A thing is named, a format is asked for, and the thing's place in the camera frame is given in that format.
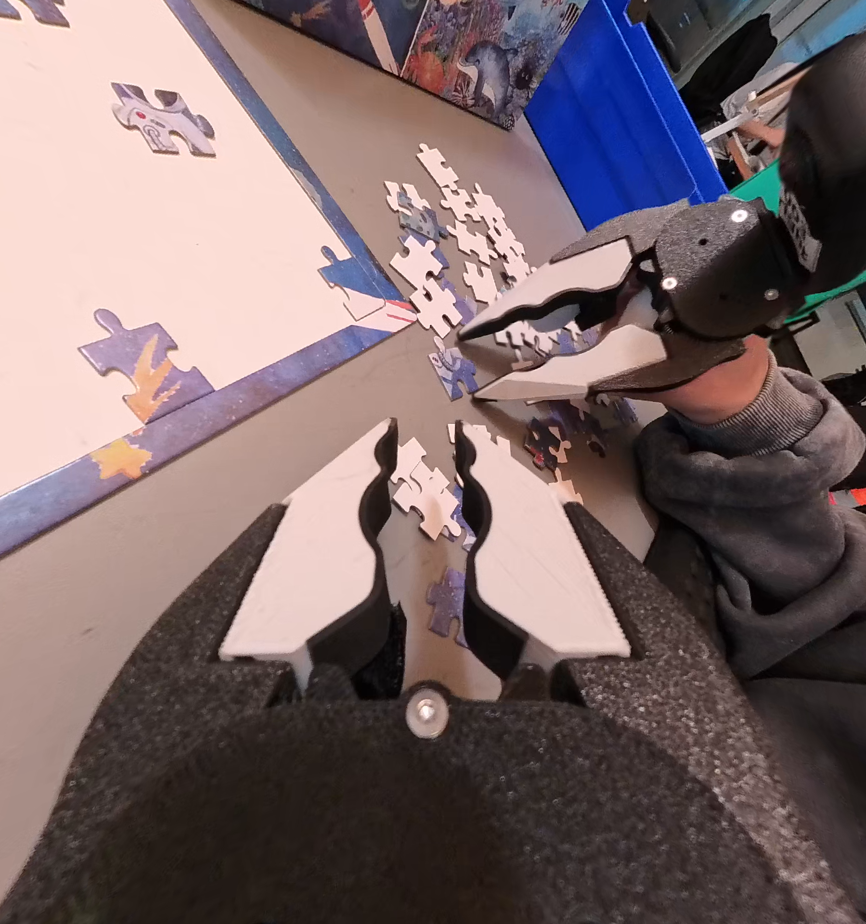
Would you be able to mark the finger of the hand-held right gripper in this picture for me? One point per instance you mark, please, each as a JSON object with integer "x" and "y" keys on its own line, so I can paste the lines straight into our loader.
{"x": 570, "y": 278}
{"x": 591, "y": 361}

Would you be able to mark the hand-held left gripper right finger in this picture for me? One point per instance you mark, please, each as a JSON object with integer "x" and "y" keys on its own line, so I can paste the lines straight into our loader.
{"x": 548, "y": 577}

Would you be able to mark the blue framed puzzle board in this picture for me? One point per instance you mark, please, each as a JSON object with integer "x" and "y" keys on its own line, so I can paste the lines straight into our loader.
{"x": 115, "y": 252}

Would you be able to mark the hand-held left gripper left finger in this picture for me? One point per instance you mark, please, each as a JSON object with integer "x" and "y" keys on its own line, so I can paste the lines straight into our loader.
{"x": 303, "y": 577}

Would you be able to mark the person's right forearm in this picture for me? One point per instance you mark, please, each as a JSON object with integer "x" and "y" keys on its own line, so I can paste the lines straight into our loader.
{"x": 765, "y": 505}

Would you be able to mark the blue white puzzle piece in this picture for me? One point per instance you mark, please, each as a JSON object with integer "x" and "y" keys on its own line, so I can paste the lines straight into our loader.
{"x": 360, "y": 285}

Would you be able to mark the person's right hand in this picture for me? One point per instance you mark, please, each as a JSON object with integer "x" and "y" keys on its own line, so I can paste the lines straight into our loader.
{"x": 721, "y": 393}

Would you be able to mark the pile of jigsaw puzzle pieces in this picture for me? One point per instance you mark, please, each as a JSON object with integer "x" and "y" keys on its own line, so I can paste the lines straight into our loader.
{"x": 433, "y": 303}

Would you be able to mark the teal green panel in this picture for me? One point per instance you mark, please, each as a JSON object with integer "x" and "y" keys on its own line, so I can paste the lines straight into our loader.
{"x": 758, "y": 188}

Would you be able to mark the blue plastic bin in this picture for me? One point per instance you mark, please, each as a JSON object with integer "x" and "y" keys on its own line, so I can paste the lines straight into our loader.
{"x": 620, "y": 130}

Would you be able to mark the illustrated puzzle box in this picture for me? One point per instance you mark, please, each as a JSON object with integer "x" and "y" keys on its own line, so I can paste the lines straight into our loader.
{"x": 440, "y": 50}

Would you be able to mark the grey desk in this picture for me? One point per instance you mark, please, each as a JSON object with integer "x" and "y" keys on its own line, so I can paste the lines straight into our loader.
{"x": 151, "y": 577}

